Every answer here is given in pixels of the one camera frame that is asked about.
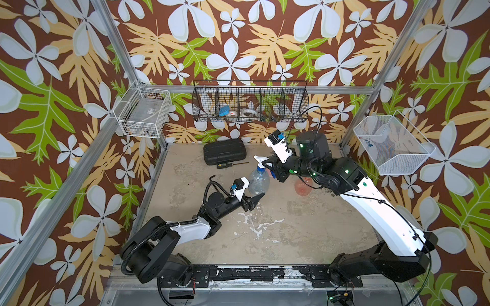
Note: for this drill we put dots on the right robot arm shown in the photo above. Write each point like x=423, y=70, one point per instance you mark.
x=403, y=251

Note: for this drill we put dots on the black wire wall basket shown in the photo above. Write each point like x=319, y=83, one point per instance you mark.
x=275, y=101

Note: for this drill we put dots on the white tape roll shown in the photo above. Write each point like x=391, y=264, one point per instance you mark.
x=249, y=113

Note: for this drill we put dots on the black plastic tool case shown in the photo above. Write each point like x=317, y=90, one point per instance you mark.
x=225, y=151

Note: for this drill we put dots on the black yellow screwdriver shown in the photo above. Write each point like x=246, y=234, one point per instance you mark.
x=228, y=165

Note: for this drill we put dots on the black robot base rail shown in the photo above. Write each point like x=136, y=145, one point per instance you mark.
x=202, y=276

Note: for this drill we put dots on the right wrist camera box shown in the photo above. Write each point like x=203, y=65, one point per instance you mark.
x=278, y=143

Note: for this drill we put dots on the clear blue spray bottle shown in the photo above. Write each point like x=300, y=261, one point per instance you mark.
x=259, y=181

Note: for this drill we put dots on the blue tape roll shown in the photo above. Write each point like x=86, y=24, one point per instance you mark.
x=224, y=111

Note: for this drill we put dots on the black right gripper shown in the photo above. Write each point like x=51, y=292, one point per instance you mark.
x=279, y=167

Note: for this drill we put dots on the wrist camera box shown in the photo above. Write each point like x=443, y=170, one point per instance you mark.
x=238, y=188
x=278, y=143

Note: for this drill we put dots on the blue white spray nozzle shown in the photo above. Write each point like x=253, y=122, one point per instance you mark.
x=262, y=161

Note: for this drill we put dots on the clear red spray bottle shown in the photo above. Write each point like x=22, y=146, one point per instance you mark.
x=303, y=186

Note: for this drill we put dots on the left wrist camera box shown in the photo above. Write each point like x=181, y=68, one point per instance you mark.
x=238, y=188

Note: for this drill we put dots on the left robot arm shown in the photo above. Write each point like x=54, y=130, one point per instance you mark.
x=149, y=253

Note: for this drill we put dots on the white wire wall basket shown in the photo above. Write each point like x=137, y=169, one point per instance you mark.
x=142, y=110

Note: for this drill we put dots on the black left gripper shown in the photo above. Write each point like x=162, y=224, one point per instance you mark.
x=252, y=201

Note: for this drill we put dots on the white mesh wall basket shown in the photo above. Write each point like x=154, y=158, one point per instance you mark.
x=394, y=144

